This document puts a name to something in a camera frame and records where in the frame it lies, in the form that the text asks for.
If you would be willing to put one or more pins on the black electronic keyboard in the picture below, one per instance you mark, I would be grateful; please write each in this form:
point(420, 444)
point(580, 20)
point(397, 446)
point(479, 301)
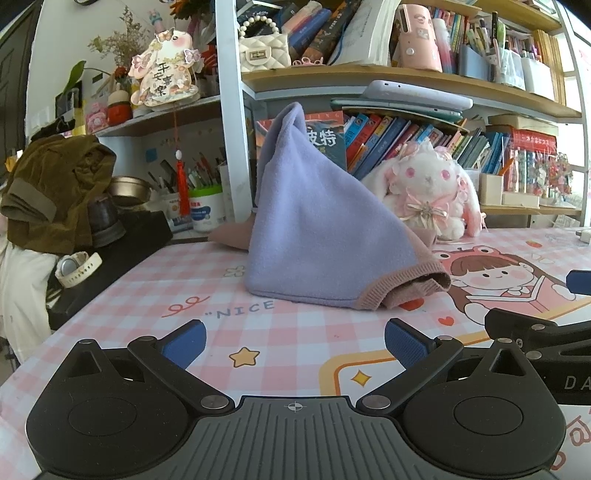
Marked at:
point(134, 235)

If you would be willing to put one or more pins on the dark illustrated hardcover book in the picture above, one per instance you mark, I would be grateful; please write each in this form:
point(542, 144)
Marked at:
point(325, 138)

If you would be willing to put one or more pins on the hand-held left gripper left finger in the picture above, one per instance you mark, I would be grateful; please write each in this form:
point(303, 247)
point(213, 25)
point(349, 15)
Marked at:
point(184, 344)

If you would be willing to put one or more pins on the dried flower bunch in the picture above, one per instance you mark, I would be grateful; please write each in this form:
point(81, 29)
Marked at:
point(120, 41)

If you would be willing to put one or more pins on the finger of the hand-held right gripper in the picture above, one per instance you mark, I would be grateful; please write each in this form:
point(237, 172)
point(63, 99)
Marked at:
point(508, 323)
point(579, 281)

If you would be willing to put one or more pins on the black photo frame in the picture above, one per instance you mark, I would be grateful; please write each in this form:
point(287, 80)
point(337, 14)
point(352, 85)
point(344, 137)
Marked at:
point(68, 104)

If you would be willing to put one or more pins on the row of colourful upright books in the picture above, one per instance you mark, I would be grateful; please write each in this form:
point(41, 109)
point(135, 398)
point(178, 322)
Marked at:
point(392, 138)

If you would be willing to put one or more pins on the white and pink plush bunny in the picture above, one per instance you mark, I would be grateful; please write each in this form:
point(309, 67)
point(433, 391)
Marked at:
point(429, 180)

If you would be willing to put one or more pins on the grey flat tablet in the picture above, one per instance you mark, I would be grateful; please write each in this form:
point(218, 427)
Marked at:
point(415, 93)

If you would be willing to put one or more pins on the white pen box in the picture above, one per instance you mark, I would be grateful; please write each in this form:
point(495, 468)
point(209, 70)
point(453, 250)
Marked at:
point(490, 189)

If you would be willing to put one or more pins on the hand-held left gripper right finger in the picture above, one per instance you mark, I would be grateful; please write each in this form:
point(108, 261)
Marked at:
point(406, 344)

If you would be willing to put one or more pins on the pink cartoon case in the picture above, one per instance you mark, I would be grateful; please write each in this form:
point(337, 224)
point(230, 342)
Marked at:
point(418, 39)

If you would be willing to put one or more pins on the dark bell-shaped jar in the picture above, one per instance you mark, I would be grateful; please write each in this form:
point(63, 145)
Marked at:
point(105, 221)

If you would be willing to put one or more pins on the red doll jar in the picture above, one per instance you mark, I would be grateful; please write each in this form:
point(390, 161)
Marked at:
point(119, 108)

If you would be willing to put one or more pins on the white plug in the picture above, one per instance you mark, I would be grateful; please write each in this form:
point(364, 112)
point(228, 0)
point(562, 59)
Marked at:
point(584, 236)

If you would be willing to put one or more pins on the purple and pink sweater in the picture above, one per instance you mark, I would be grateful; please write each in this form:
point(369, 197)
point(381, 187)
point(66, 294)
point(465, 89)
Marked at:
point(314, 221)

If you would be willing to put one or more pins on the white wristwatch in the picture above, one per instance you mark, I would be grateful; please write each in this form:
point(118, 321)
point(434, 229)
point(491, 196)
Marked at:
point(85, 267)

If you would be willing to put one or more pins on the dark panelled door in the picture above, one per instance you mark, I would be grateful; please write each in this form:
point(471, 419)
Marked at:
point(14, 69)

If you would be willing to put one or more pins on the white printed cup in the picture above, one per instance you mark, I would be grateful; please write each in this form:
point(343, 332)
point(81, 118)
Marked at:
point(171, 210)

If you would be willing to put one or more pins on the cream quilted pearl handbag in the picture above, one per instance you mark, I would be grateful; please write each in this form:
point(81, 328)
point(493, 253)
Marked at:
point(263, 50)

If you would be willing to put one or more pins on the white and wood bookshelf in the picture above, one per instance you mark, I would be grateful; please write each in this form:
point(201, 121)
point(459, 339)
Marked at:
point(228, 115)

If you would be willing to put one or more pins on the white tub with green rim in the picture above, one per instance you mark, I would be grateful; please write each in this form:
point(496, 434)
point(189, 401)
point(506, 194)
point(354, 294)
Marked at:
point(206, 210)

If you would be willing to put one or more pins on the green leafy plant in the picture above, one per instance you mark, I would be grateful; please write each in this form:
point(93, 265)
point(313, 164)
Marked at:
point(76, 76)

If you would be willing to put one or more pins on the pink checked cartoon desk mat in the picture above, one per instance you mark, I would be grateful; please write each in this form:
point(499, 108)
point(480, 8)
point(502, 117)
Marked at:
point(300, 332)

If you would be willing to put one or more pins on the thick white open book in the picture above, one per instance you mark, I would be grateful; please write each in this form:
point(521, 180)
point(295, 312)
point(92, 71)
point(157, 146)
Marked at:
point(364, 32)

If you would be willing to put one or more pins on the pink cartoon tin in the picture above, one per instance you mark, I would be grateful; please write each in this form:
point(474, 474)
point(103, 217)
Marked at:
point(95, 119)

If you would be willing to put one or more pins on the brown jacket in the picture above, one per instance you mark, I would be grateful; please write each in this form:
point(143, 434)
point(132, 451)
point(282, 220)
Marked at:
point(55, 184)

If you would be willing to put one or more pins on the paper bunny ornament red tassel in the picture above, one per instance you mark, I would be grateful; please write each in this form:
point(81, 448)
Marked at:
point(161, 69)

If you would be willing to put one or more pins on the row of leaning books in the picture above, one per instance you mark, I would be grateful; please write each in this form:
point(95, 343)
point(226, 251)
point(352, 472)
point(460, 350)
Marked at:
point(304, 27)

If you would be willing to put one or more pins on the brass bowl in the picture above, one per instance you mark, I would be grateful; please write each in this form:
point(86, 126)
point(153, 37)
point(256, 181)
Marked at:
point(129, 189)

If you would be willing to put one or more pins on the bunch of pens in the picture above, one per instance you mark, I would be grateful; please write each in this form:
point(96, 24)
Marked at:
point(203, 173)

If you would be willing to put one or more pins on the cream white garment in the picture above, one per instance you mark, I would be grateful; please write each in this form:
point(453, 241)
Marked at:
point(23, 286)

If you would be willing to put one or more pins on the blue-grey pen holder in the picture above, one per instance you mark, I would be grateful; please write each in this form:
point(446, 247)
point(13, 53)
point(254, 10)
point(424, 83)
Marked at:
point(474, 62)

